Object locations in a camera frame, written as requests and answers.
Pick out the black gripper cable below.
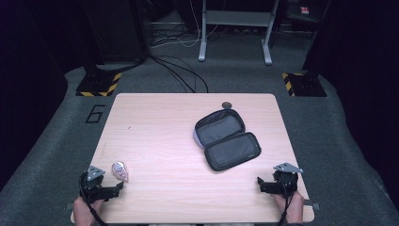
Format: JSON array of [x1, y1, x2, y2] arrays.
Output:
[[78, 171, 109, 226], [276, 180, 298, 226]]

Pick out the black floor cables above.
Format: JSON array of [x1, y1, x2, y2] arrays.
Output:
[[150, 55, 210, 94]]

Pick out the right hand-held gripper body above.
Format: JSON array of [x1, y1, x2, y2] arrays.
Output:
[[272, 162, 305, 198]]

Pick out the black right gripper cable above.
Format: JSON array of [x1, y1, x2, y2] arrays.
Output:
[[276, 180, 298, 226]]

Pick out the black stand base striped edge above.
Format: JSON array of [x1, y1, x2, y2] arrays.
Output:
[[280, 72, 328, 98], [75, 72, 123, 98]]

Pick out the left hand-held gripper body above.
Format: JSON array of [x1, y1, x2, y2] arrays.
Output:
[[79, 165, 109, 204]]

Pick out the black zip case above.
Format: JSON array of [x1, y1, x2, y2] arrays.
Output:
[[192, 108, 263, 172]]

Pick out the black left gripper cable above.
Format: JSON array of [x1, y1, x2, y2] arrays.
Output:
[[78, 171, 109, 226]]

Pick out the small pink clear packet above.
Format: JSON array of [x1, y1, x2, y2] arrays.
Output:
[[110, 160, 130, 183]]

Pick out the person's right hand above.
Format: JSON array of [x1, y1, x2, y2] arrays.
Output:
[[274, 191, 305, 225]]

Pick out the dark device with red label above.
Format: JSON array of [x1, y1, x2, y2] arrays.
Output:
[[286, 1, 326, 24]]

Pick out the white floor cables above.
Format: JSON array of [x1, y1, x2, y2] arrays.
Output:
[[150, 0, 220, 49]]

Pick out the large black box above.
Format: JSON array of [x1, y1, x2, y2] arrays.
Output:
[[79, 0, 150, 65]]

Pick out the white metal stand frame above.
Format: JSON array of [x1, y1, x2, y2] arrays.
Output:
[[198, 0, 280, 66]]

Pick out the person's left hand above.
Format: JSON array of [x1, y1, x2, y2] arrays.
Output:
[[72, 196, 104, 226]]

